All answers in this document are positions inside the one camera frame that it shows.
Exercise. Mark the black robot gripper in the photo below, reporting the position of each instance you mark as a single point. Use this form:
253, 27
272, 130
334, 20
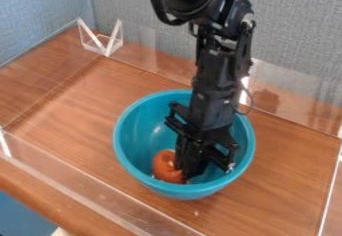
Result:
201, 123

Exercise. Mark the brown and white toy mushroom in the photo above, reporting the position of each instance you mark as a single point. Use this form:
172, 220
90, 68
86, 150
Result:
163, 168

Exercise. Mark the blue plastic bowl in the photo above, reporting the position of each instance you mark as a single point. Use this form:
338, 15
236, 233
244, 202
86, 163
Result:
141, 135

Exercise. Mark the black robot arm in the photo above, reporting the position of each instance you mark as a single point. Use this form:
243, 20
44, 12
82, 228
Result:
221, 25

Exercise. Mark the clear acrylic front wall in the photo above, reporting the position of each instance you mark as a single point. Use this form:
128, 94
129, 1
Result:
84, 205

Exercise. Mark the clear acrylic wall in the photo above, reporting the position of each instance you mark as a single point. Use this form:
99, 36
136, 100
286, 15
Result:
299, 97
40, 42
84, 205
330, 225

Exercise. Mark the clear acrylic back wall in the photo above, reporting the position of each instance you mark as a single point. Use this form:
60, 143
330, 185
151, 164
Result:
299, 97

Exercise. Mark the clear acrylic right wall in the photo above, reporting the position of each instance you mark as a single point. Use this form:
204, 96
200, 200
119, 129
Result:
330, 225

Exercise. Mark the clear acrylic corner bracket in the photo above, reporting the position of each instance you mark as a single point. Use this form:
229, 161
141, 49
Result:
99, 43

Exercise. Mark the clear acrylic left wall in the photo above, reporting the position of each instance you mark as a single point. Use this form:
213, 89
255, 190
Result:
40, 42

